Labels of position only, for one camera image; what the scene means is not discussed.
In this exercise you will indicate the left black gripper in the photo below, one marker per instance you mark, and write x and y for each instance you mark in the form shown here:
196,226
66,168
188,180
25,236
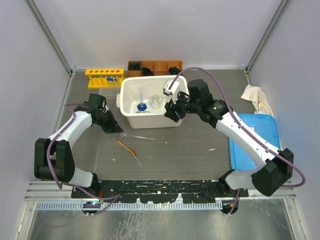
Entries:
113,127

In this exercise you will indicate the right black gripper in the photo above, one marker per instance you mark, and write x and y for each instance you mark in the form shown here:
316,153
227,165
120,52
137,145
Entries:
172,107

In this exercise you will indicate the red yellow stick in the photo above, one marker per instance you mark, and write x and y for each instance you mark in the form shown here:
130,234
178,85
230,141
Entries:
126,147

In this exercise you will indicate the white plastic tub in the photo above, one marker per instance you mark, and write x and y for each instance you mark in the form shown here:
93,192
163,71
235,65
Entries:
128,100

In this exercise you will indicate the clear plastic pipette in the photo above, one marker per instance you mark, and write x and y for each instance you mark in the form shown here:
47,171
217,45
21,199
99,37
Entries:
97,156

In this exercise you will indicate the yellow test tube rack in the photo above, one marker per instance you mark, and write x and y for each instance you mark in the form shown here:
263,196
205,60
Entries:
97,77

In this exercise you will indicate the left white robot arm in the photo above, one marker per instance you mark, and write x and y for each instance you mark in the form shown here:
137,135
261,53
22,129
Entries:
53,158

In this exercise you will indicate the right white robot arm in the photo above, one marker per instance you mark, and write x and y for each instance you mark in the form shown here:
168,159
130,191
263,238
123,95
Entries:
273,166

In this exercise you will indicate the clear well plate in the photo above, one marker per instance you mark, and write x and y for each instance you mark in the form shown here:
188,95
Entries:
109,93

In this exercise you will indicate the rolled tie blue pattern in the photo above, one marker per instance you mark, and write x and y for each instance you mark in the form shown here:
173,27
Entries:
174,70

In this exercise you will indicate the wooden compartment tray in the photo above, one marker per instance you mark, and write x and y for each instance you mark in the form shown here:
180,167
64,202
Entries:
159,67

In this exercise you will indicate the cream cloth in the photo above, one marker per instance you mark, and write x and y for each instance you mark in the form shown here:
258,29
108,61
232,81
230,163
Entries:
258,98

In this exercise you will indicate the rolled tie orange pattern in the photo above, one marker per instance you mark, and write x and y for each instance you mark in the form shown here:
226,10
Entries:
145,71

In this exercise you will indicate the rolled tie top left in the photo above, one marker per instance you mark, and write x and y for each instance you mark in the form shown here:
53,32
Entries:
134,66

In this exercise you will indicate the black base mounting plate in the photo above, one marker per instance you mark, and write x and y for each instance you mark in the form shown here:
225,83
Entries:
163,191

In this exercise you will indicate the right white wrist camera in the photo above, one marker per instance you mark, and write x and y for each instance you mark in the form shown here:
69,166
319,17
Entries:
171,87

